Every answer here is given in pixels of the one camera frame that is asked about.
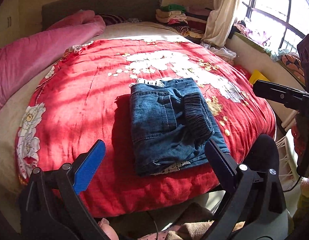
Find patterned orange cushion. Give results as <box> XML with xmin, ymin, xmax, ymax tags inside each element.
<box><xmin>281</xmin><ymin>52</ymin><xmax>305</xmax><ymax>86</ymax></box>

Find blue denim pants lace trim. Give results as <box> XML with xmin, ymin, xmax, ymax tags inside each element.
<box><xmin>129</xmin><ymin>78</ymin><xmax>230</xmax><ymax>176</ymax></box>

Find yellow box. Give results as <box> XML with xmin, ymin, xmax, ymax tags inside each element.
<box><xmin>249</xmin><ymin>69</ymin><xmax>269</xmax><ymax>85</ymax></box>

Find green sleeve forearm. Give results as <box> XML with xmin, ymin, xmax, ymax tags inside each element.
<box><xmin>292</xmin><ymin>194</ymin><xmax>309</xmax><ymax>239</ymax></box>

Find beige bed sheet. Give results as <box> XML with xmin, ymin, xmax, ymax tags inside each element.
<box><xmin>0</xmin><ymin>21</ymin><xmax>190</xmax><ymax>233</ymax></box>

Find pink quilt roll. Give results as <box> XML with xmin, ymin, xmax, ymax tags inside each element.
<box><xmin>0</xmin><ymin>10</ymin><xmax>106</xmax><ymax>110</ymax></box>

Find cream curtain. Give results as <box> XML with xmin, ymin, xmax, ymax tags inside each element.
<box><xmin>201</xmin><ymin>0</ymin><xmax>240</xmax><ymax>47</ymax></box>

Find dark green headboard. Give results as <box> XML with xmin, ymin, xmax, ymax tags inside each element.
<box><xmin>42</xmin><ymin>0</ymin><xmax>162</xmax><ymax>30</ymax></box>

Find window with metal bars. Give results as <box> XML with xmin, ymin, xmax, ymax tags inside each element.
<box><xmin>237</xmin><ymin>0</ymin><xmax>309</xmax><ymax>53</ymax></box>

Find stack of folded clothes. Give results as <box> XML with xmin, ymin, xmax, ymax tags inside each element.
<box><xmin>155</xmin><ymin>4</ymin><xmax>212</xmax><ymax>40</ymax></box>

